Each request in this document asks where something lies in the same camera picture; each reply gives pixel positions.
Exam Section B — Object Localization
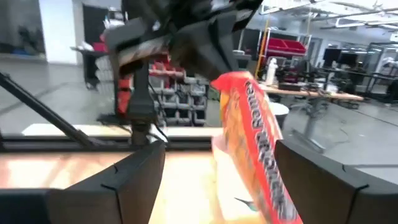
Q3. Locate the wooden work table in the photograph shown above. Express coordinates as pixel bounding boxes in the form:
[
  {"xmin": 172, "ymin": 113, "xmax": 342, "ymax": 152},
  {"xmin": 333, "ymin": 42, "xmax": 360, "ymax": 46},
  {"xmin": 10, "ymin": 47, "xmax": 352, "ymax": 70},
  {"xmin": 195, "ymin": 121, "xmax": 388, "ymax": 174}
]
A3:
[{"xmin": 257, "ymin": 82, "xmax": 365, "ymax": 155}]

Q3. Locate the black monitor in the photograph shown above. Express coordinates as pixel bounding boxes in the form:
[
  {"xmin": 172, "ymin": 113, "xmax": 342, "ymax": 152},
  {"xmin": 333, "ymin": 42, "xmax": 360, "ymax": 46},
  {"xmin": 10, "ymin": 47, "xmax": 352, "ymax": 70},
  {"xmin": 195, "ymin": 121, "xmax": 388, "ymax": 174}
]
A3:
[
  {"xmin": 338, "ymin": 52, "xmax": 359, "ymax": 68},
  {"xmin": 322, "ymin": 47, "xmax": 342, "ymax": 63}
]

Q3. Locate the grey bin rack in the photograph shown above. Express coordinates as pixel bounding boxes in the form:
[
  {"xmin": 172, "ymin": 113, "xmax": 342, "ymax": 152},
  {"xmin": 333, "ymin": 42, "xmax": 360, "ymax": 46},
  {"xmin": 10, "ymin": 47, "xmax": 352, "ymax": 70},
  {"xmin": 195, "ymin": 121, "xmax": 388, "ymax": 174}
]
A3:
[{"xmin": 146, "ymin": 58, "xmax": 212, "ymax": 128}]

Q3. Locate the red bin shelf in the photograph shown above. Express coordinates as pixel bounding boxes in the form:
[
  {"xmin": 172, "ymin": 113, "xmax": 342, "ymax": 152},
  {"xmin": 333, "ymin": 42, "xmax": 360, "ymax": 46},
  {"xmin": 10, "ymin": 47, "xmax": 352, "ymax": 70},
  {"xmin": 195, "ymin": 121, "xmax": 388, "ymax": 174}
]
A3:
[{"xmin": 259, "ymin": 27, "xmax": 313, "ymax": 60}]

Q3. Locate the white trash can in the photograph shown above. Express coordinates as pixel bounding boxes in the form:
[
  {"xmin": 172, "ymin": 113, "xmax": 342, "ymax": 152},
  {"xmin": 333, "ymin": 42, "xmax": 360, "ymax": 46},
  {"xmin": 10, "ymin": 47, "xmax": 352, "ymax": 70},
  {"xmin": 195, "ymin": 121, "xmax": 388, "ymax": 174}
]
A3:
[{"xmin": 267, "ymin": 101, "xmax": 290, "ymax": 130}]

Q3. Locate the white bottle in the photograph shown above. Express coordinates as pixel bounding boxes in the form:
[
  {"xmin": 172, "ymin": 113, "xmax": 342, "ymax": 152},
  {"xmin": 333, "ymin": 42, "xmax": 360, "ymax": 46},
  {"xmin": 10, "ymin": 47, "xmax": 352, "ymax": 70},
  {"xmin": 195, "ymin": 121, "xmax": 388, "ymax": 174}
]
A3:
[{"xmin": 265, "ymin": 57, "xmax": 279, "ymax": 85}]

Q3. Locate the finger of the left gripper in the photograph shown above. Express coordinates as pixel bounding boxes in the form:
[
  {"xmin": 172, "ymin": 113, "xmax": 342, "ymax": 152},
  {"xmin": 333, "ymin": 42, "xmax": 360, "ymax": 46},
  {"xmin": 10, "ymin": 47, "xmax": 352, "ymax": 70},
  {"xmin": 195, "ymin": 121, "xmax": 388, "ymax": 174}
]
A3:
[{"xmin": 169, "ymin": 12, "xmax": 247, "ymax": 81}]

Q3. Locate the teal plastic spoon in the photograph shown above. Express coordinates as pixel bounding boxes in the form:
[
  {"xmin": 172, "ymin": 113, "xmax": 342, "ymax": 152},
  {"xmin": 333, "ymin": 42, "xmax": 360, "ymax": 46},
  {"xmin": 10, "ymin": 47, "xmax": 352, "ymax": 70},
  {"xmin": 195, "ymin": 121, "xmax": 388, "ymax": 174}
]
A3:
[{"xmin": 233, "ymin": 196, "xmax": 259, "ymax": 213}]

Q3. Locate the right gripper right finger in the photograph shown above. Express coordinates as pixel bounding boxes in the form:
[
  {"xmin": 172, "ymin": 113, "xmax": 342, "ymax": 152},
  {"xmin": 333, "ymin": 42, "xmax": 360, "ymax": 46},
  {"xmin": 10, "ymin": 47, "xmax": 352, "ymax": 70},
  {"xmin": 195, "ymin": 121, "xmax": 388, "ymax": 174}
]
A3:
[{"xmin": 275, "ymin": 139, "xmax": 398, "ymax": 224}]

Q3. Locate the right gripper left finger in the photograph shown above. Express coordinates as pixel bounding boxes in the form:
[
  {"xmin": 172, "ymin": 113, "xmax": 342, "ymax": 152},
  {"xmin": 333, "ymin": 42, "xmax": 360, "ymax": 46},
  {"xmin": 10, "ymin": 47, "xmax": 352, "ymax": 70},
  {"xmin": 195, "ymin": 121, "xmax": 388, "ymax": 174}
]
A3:
[{"xmin": 49, "ymin": 139, "xmax": 166, "ymax": 224}]

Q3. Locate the yellow cable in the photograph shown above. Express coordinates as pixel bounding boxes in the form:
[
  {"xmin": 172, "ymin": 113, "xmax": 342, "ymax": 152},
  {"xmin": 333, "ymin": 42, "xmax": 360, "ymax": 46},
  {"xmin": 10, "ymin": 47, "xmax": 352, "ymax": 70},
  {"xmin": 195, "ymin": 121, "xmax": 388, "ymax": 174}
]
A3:
[{"xmin": 254, "ymin": 18, "xmax": 271, "ymax": 79}]

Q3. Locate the black aluminium table frame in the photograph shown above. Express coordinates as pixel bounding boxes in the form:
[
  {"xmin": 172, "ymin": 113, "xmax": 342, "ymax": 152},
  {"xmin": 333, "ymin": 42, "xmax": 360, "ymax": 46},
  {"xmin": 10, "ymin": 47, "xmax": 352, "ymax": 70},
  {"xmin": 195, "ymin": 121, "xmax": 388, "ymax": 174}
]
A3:
[{"xmin": 0, "ymin": 71, "xmax": 215, "ymax": 153}]

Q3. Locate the orange ramen pack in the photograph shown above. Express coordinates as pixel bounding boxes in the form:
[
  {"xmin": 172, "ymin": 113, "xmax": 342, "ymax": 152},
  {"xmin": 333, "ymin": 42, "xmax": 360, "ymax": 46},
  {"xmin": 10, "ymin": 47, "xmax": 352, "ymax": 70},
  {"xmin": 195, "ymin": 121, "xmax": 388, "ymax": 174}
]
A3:
[{"xmin": 210, "ymin": 70, "xmax": 304, "ymax": 224}]

